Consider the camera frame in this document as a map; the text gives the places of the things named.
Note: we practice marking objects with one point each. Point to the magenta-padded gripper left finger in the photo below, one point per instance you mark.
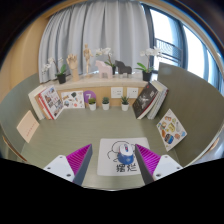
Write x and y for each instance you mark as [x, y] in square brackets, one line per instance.
[61, 166]

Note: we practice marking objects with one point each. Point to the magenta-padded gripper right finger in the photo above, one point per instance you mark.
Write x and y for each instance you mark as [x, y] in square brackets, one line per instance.
[164, 165]

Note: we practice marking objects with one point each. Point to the white mouse pad with drawing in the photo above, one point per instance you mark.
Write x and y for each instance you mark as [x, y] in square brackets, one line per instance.
[106, 150]

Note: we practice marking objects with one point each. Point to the colourful illustrated card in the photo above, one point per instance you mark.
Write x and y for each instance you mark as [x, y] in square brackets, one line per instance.
[171, 130]

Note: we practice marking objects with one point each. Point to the beige book with red text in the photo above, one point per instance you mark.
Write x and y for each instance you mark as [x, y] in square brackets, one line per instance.
[27, 126]

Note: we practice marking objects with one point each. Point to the tan upright book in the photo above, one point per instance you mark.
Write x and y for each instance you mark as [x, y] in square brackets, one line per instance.
[40, 106]

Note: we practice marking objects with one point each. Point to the red-spined collage cover book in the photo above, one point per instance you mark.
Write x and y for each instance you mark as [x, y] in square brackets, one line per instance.
[51, 101]

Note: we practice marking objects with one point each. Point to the small plant in white pot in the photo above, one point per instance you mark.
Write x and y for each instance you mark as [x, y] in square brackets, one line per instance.
[105, 106]
[92, 106]
[125, 107]

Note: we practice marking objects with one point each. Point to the white card with stickers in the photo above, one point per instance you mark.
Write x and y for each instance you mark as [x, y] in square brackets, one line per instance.
[72, 99]

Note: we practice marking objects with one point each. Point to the black cover book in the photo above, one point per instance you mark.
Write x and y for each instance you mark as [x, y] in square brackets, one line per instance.
[145, 100]

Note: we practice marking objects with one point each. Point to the white book behind black book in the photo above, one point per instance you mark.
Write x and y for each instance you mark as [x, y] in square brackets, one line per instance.
[161, 96]

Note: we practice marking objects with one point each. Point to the green desk partition panel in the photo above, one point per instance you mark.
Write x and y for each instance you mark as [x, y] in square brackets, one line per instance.
[13, 100]
[196, 100]

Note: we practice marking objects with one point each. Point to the white upright book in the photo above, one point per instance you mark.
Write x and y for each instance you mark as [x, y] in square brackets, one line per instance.
[33, 98]

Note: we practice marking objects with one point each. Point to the round purple number sign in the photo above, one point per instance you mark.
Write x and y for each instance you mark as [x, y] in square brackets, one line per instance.
[89, 95]

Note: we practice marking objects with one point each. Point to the white orchid in black pot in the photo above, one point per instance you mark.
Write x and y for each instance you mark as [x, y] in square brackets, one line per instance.
[147, 76]
[61, 78]
[104, 51]

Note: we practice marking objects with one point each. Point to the pink horse figure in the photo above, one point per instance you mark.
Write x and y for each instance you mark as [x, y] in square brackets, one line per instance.
[103, 70]

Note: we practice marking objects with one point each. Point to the black horse figure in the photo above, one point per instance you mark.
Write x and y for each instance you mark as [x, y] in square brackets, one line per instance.
[123, 68]

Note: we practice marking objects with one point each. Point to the wooden mannequin figure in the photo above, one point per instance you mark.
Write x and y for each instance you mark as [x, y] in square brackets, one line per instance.
[87, 55]

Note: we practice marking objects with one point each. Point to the dark-framed window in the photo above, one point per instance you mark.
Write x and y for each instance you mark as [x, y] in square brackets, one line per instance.
[193, 50]

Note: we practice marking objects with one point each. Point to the grey curtain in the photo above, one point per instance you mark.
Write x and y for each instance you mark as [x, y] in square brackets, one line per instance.
[110, 23]

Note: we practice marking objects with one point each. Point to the white wall socket plate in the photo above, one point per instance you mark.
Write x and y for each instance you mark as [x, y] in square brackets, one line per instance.
[132, 92]
[117, 92]

